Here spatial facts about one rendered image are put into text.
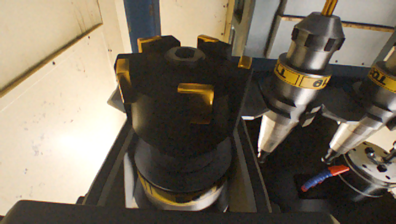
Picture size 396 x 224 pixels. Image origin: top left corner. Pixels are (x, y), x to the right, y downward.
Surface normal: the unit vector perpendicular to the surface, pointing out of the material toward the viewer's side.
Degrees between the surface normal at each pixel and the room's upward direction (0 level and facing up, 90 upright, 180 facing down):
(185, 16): 90
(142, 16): 90
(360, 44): 90
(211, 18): 90
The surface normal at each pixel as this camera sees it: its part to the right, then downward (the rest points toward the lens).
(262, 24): -0.01, 0.65
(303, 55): -0.75, 0.40
